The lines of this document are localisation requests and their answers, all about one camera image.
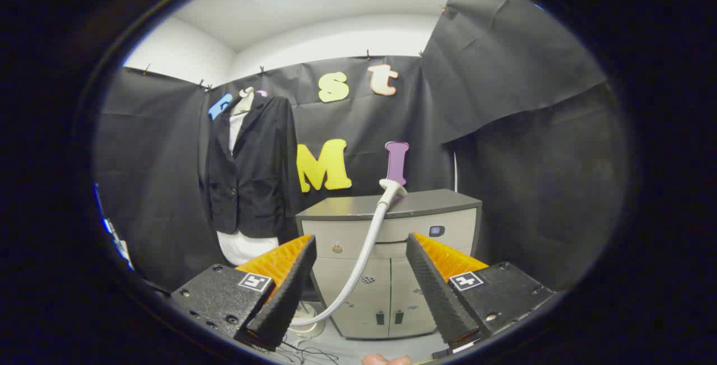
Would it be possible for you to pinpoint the white plastic hanger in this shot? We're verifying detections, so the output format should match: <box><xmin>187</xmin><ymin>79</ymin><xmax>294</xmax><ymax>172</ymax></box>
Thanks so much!
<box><xmin>232</xmin><ymin>87</ymin><xmax>256</xmax><ymax>115</ymax></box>

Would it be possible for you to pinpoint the row of black cloth clips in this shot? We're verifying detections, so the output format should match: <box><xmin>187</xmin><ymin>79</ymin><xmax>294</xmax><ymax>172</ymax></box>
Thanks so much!
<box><xmin>141</xmin><ymin>6</ymin><xmax>452</xmax><ymax>92</ymax></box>

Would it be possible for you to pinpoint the black backdrop cloth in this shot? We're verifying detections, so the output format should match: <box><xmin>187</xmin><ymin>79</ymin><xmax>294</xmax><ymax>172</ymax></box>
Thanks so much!
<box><xmin>92</xmin><ymin>0</ymin><xmax>631</xmax><ymax>293</ymax></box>

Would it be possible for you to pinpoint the white garment steamer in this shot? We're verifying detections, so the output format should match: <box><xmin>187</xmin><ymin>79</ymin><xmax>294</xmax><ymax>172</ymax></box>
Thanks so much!
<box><xmin>290</xmin><ymin>179</ymin><xmax>408</xmax><ymax>327</ymax></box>

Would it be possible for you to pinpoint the white shirt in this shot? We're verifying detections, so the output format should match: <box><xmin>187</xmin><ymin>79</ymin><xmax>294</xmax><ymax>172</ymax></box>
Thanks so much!
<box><xmin>216</xmin><ymin>112</ymin><xmax>280</xmax><ymax>266</ymax></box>

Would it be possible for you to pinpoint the black suit jacket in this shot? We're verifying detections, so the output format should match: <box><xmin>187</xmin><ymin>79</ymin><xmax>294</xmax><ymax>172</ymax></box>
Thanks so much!
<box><xmin>199</xmin><ymin>93</ymin><xmax>300</xmax><ymax>240</ymax></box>

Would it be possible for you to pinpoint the black floor cable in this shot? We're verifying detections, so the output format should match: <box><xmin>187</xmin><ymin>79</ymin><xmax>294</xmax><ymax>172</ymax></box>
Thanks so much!
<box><xmin>246</xmin><ymin>338</ymin><xmax>340</xmax><ymax>365</ymax></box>

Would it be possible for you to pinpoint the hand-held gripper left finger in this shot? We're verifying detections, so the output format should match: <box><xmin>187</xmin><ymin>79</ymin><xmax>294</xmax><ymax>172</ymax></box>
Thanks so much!
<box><xmin>170</xmin><ymin>235</ymin><xmax>318</xmax><ymax>352</ymax></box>

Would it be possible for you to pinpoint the grey cabinet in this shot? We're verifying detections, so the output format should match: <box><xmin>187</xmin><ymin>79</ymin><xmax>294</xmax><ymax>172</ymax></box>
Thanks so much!
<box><xmin>296</xmin><ymin>189</ymin><xmax>483</xmax><ymax>340</ymax></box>

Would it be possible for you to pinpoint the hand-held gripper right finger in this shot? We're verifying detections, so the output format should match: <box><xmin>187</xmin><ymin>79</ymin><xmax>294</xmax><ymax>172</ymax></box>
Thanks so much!
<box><xmin>406</xmin><ymin>232</ymin><xmax>556</xmax><ymax>354</ymax></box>

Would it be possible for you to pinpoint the white steamer base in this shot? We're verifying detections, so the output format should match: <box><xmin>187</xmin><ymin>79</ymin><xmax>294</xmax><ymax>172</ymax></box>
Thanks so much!
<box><xmin>290</xmin><ymin>301</ymin><xmax>326</xmax><ymax>339</ymax></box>

